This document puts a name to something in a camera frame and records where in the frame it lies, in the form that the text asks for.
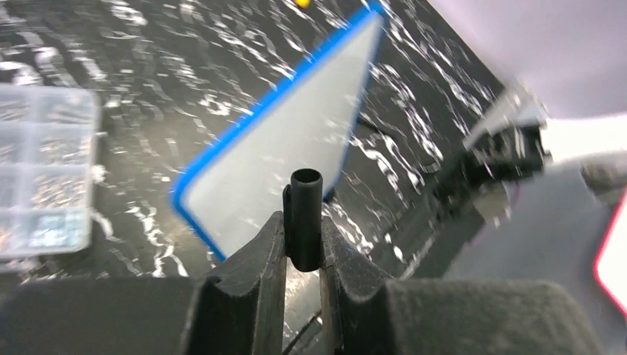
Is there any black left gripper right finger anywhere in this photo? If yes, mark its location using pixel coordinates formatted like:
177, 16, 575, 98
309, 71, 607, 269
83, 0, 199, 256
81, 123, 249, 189
319, 217, 397, 354

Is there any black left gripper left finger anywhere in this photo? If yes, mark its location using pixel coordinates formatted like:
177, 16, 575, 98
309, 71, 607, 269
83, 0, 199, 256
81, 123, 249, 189
180, 212, 287, 354

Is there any black marker cap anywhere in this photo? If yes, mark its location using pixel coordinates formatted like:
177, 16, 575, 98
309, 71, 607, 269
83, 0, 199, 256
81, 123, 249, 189
282, 168, 323, 272

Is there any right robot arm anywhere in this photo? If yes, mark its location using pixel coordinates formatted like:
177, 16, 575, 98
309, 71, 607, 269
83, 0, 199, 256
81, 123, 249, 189
441, 153, 626, 354

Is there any blue framed whiteboard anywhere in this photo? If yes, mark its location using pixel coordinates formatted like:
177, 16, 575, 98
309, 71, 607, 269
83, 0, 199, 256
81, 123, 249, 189
172, 1, 388, 260

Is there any clear plastic screw box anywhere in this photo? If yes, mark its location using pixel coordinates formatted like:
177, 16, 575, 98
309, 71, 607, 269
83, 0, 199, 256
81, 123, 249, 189
1, 84, 101, 260

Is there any orange handled screwdriver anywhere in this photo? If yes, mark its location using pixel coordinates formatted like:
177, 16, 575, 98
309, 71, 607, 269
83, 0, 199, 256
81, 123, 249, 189
294, 0, 311, 9

